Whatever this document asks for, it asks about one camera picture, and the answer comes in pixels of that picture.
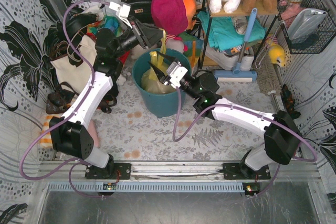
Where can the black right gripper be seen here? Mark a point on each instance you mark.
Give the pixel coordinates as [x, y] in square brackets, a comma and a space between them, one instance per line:
[168, 76]

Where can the orange white checked cloth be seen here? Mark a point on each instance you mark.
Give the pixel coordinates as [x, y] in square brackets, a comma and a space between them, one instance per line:
[46, 141]

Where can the black metal shelf rack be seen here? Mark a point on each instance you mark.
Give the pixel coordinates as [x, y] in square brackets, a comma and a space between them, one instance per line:
[240, 11]

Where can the blue handled mop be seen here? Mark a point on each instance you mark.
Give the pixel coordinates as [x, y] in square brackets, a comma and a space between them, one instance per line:
[236, 74]

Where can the teal folded cloth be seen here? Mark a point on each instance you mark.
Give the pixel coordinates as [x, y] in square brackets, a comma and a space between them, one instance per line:
[222, 34]

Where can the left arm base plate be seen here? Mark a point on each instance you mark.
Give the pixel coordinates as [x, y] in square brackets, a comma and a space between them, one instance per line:
[123, 170]

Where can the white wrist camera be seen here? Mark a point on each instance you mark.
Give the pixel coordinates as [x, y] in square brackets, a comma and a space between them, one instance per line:
[175, 73]
[122, 11]

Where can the aluminium mounting rail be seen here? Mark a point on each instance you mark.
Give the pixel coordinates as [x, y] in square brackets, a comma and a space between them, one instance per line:
[190, 171]

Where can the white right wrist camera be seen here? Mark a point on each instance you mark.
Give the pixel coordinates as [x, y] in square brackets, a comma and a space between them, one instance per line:
[175, 73]

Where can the colourful striped bag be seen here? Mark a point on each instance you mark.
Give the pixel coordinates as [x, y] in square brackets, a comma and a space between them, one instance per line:
[108, 22]

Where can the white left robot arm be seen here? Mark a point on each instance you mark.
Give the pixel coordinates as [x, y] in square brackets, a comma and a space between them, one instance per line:
[69, 133]

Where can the white plush lamb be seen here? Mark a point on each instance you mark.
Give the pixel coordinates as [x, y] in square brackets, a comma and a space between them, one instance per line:
[138, 51]

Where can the orange plush toy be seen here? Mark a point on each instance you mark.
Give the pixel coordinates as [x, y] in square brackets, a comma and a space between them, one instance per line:
[190, 8]

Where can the black wire basket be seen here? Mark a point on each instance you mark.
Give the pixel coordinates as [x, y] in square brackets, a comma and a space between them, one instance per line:
[315, 42]

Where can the grey patterned pouch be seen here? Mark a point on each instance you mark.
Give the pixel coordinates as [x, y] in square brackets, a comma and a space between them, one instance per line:
[240, 24]

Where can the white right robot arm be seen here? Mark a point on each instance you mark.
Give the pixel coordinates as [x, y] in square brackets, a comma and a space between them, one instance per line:
[278, 130]

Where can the black leather handbag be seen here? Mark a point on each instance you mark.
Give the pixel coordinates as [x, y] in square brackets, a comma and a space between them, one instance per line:
[141, 10]

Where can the pink rolled towel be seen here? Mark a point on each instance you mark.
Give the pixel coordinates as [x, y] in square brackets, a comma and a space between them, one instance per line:
[93, 133]

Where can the dark brown leather bag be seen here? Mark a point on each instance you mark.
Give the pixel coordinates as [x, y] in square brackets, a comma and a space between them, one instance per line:
[59, 101]

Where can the black orange toy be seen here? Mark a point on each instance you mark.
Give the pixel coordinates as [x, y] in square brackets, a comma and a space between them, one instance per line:
[289, 102]

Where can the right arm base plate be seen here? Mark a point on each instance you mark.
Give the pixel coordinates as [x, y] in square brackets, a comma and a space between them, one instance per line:
[236, 171]

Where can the silver foil pouch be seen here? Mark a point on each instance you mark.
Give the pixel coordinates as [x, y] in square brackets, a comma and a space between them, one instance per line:
[305, 23]

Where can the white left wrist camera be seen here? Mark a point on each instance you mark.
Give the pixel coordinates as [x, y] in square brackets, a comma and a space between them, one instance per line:
[122, 11]

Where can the magenta fabric bag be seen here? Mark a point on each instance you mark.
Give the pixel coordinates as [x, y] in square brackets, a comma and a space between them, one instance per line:
[169, 15]

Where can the yellow plush duck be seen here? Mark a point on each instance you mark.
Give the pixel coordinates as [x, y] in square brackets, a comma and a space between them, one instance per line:
[275, 52]

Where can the beige chenille mop head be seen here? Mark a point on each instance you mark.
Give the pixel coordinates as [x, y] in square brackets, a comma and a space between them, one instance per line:
[267, 79]

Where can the pink striped plush doll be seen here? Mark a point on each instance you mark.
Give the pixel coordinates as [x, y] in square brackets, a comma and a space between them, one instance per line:
[172, 42]

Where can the teal plastic trash bin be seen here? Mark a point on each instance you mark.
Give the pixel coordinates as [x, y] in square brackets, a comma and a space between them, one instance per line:
[161, 105]

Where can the yellow-green trash bag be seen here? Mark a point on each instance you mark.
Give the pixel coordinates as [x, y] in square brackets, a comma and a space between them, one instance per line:
[149, 80]

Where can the cream canvas tote bag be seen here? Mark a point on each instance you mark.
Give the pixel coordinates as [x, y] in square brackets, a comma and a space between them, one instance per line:
[76, 77]

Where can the rainbow striped box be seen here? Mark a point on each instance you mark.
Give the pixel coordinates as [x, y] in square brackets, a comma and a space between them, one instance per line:
[192, 47]

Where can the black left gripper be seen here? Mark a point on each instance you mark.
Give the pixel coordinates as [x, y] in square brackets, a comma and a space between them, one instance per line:
[141, 34]

